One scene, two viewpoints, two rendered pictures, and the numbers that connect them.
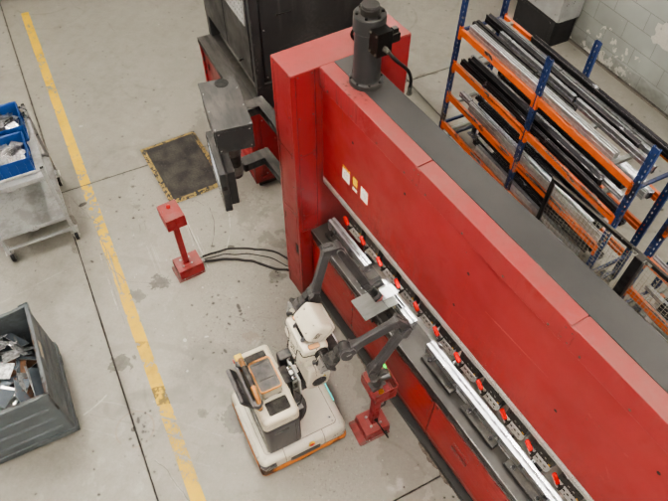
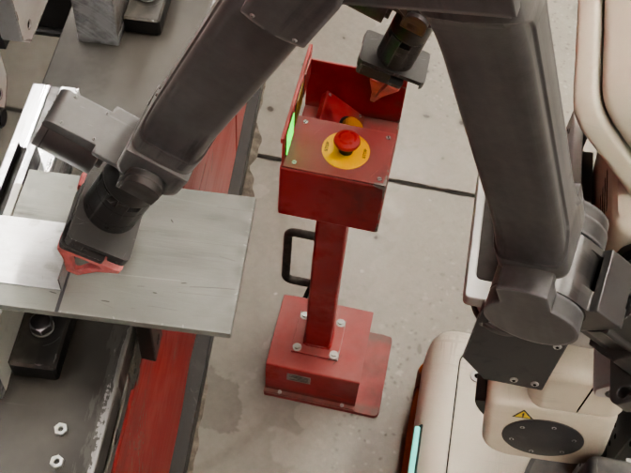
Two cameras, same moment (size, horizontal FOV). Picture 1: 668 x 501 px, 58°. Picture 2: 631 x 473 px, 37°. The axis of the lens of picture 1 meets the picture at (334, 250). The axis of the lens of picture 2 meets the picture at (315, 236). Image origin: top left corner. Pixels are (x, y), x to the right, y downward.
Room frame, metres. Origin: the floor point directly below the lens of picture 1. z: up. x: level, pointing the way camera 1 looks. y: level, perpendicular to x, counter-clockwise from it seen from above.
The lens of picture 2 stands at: (2.56, 0.21, 1.87)
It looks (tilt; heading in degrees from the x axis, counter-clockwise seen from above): 55 degrees down; 214
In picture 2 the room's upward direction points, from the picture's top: 6 degrees clockwise
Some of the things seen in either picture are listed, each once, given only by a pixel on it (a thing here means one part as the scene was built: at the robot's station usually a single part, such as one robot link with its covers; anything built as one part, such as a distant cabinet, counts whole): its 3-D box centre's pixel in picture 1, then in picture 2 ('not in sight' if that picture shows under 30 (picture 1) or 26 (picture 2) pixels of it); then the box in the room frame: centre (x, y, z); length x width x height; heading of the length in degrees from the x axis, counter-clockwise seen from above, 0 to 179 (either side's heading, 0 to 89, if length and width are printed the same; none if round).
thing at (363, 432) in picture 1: (369, 424); (330, 353); (1.72, -0.28, 0.06); 0.25 x 0.20 x 0.12; 117
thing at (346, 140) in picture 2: not in sight; (346, 144); (1.77, -0.28, 0.79); 0.04 x 0.04 x 0.04
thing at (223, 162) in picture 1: (224, 170); not in sight; (3.00, 0.77, 1.42); 0.45 x 0.12 x 0.36; 19
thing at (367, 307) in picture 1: (374, 302); (125, 250); (2.20, -0.28, 1.00); 0.26 x 0.18 x 0.01; 122
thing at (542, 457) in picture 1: (546, 451); not in sight; (1.11, -1.13, 1.26); 0.15 x 0.09 x 0.17; 32
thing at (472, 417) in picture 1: (478, 425); not in sight; (1.40, -0.89, 0.89); 0.30 x 0.05 x 0.03; 32
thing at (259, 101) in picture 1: (259, 120); not in sight; (3.24, 0.52, 1.67); 0.40 x 0.24 x 0.07; 32
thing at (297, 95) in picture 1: (339, 178); not in sight; (3.20, -0.03, 1.15); 0.85 x 0.25 x 2.30; 122
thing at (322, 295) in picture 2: (375, 405); (328, 266); (1.73, -0.31, 0.39); 0.05 x 0.05 x 0.54; 27
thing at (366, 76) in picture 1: (380, 49); not in sight; (2.80, -0.23, 2.54); 0.33 x 0.25 x 0.47; 32
